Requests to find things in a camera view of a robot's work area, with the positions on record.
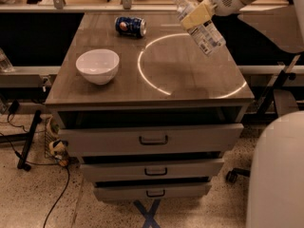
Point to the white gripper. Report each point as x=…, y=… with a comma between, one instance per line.
x=222, y=2

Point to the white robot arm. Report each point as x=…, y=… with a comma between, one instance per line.
x=276, y=184

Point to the clear bottle at left edge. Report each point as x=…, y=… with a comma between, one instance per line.
x=5, y=64

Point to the blue soda can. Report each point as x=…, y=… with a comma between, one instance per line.
x=133, y=26

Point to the white ceramic bowl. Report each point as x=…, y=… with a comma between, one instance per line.
x=98, y=66

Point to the grey drawer cabinet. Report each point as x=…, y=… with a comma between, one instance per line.
x=163, y=80

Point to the top grey drawer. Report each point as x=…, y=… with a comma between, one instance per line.
x=151, y=140

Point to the grey drawer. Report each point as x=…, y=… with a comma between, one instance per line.
x=151, y=170
x=151, y=140
x=154, y=191

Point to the black office chair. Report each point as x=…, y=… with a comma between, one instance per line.
x=233, y=174

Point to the middle grey drawer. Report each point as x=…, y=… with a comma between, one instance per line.
x=151, y=170

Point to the bottom grey drawer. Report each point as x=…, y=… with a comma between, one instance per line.
x=154, y=191

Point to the black stand leg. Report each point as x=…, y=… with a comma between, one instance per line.
x=22, y=164

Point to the wire basket with items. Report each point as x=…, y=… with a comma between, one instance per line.
x=57, y=148

